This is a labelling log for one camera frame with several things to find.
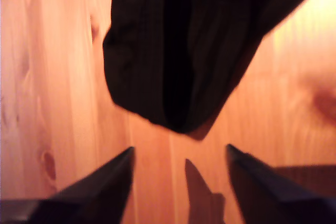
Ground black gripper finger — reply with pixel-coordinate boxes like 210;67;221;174
31;146;135;224
227;144;336;224

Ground black shorts with white hem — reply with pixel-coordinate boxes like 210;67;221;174
102;0;333;134

